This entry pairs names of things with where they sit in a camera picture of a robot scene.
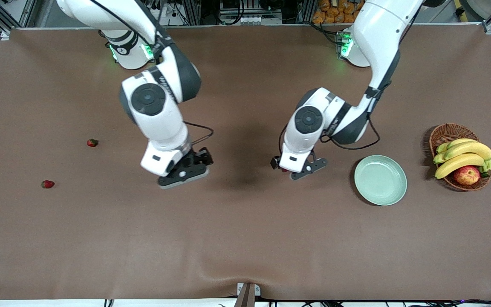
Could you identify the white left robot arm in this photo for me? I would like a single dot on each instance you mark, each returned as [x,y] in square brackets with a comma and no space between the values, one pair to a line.
[377,38]

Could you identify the brown table mat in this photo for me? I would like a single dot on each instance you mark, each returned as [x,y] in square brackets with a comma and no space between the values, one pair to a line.
[245,234]

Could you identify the white terminal block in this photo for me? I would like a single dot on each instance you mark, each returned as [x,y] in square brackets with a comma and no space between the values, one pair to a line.
[250,19]

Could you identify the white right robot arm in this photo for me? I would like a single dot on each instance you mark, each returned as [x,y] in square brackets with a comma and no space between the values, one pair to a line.
[156,123]

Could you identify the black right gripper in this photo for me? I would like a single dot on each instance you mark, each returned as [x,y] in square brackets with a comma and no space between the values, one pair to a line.
[194,157]

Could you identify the white power strip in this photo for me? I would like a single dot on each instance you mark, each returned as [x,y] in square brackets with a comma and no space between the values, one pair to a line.
[163,10]

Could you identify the orange bread rolls pile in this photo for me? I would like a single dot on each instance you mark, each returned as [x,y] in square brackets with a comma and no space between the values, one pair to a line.
[335,10]

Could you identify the yellow banana bunch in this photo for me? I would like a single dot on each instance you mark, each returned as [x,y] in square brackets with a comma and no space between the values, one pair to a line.
[463,151]

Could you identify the brown wicker basket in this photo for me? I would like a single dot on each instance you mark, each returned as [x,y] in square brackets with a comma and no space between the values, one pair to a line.
[448,133]

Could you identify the red yellow apple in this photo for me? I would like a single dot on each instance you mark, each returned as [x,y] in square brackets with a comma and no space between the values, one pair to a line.
[467,175]

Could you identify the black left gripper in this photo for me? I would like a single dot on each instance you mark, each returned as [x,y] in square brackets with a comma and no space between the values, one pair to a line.
[276,162]

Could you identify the white rounded background object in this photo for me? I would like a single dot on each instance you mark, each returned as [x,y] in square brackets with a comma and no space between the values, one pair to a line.
[484,6]

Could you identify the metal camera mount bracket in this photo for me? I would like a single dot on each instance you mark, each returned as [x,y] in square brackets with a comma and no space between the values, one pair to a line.
[246,294]

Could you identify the light green plate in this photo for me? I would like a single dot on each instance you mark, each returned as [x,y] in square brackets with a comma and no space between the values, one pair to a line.
[380,180]

